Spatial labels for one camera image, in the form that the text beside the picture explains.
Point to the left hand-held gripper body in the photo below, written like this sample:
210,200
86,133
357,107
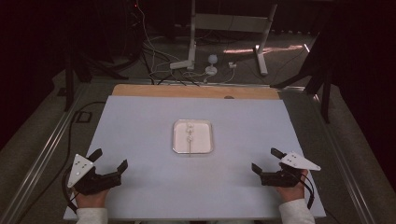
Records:
93,182

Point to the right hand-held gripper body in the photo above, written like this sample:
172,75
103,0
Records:
280,179

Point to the white square tray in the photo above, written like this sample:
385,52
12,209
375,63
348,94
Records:
202,137

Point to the thin wooden skewer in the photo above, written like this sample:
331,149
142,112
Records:
189,147

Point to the person's left hand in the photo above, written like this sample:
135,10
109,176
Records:
91,200

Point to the person's right hand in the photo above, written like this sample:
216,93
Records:
292,193

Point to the pale blue table mat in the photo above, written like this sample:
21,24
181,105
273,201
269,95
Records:
149,186

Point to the black tripod stand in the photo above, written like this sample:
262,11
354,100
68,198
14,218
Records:
70,81
325,90

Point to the white plug adapter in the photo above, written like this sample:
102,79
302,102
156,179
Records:
232,65

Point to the white round device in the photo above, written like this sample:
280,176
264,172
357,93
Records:
212,65

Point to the white power strip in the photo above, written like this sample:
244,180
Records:
180,64

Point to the aluminium floor rail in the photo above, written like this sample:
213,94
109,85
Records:
40,161
342,161

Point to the white metal stand frame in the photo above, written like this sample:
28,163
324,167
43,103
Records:
230,22

